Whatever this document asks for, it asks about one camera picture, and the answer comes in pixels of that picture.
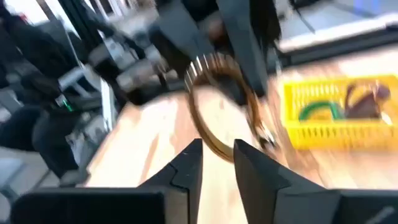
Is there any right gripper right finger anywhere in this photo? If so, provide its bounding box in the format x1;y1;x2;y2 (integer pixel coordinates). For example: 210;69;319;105
233;139;340;224

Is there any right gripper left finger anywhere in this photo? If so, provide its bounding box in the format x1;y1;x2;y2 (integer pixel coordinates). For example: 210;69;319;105
138;139;205;224

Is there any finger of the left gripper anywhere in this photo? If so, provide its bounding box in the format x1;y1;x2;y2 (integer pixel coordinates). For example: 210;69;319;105
217;0;269;97
152;0;215;77

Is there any green band watch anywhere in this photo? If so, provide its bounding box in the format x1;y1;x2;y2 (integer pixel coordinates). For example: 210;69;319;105
297;100;346;123

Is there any yellow plastic basket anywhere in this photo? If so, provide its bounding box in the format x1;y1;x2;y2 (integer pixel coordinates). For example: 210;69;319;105
281;73;398;152

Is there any brown strap silver watch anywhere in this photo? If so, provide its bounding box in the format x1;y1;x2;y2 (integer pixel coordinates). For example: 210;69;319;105
343;81;395;126

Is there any black aluminium table frame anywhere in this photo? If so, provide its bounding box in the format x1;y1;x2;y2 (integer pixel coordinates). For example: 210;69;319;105
279;29;398;65

